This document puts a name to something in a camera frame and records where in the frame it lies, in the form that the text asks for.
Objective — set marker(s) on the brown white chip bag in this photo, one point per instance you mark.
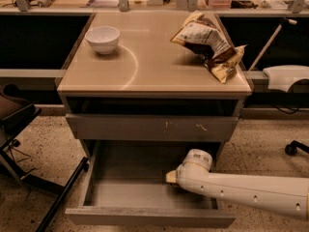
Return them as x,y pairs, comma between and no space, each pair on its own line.
200,35

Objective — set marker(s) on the dark items on shelf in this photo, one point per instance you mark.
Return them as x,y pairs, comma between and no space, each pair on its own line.
243,4

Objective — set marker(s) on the open grey bottom drawer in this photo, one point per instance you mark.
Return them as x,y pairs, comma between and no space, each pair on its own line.
125,185

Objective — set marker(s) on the white stick with black tip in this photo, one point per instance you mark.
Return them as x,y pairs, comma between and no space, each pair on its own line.
284,21

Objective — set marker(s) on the white ceramic bowl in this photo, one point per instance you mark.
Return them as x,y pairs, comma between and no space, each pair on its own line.
103,39

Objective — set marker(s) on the black chair base right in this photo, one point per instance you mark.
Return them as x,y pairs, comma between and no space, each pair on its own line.
291,149

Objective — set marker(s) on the closed grey upper drawer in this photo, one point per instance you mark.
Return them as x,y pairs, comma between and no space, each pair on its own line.
152,127

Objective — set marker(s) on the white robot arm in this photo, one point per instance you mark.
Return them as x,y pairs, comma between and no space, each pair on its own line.
287,196

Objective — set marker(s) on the grey drawer cabinet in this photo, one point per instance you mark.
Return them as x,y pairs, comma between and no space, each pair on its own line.
147,75

